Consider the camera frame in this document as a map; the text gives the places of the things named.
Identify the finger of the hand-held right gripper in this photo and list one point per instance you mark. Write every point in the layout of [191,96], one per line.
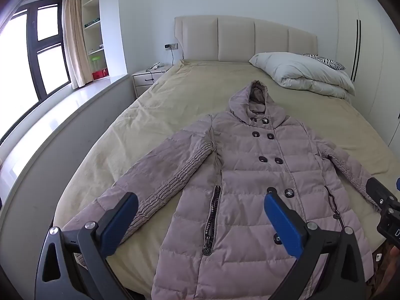
[377,190]

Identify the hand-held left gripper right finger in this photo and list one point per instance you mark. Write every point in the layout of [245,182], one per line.
[282,222]

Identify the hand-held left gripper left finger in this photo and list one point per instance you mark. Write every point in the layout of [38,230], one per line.
[120,222]

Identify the mauve hooded puffer coat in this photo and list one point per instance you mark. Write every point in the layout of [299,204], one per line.
[250,178]

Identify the white window ledge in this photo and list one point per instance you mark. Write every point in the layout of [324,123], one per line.
[62,137]

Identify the cream wardrobe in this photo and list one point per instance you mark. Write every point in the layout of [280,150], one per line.
[372,68]

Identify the bed with beige sheet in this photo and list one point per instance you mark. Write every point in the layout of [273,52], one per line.
[175,100]

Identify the zebra print pillow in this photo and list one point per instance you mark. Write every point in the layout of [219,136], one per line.
[331,63]

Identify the folded white duvet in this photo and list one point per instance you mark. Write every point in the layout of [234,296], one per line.
[300,72]

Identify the white nightstand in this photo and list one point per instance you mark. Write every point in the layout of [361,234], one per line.
[147,81]

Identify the red box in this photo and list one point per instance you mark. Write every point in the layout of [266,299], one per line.
[100,74]

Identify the green lidded clear container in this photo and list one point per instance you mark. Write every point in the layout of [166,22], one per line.
[95,64]

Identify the small white device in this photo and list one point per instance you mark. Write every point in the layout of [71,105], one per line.
[159,66]

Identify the beige curtain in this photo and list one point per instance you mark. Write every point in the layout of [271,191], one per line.
[75,43]

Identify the white built-in shelf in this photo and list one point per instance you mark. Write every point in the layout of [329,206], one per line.
[93,37]

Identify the black framed window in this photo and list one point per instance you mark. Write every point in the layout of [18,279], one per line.
[31,56]

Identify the cream padded headboard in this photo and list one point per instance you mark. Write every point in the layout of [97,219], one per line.
[237,37]

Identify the wall power socket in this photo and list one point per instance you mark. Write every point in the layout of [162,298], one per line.
[171,46]

